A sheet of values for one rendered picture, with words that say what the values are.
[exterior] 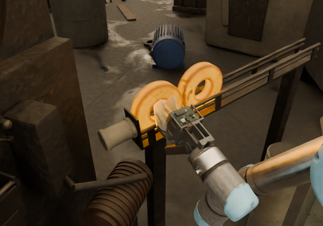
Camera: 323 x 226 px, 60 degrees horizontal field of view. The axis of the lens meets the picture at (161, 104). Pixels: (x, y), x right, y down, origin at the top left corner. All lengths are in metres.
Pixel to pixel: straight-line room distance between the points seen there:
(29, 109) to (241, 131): 1.47
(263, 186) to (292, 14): 2.22
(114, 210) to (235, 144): 1.16
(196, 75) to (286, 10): 2.07
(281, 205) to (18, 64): 0.91
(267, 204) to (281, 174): 0.43
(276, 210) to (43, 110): 0.83
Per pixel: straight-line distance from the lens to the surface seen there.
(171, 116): 0.66
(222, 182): 0.62
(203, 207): 0.70
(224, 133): 1.87
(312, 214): 1.18
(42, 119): 0.64
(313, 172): 0.43
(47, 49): 0.78
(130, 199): 0.80
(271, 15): 2.84
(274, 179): 0.69
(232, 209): 0.62
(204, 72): 0.82
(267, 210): 1.11
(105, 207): 0.78
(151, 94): 0.73
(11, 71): 0.70
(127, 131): 0.74
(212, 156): 0.64
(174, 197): 1.46
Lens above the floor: 1.14
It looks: 33 degrees down
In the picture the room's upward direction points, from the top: straight up
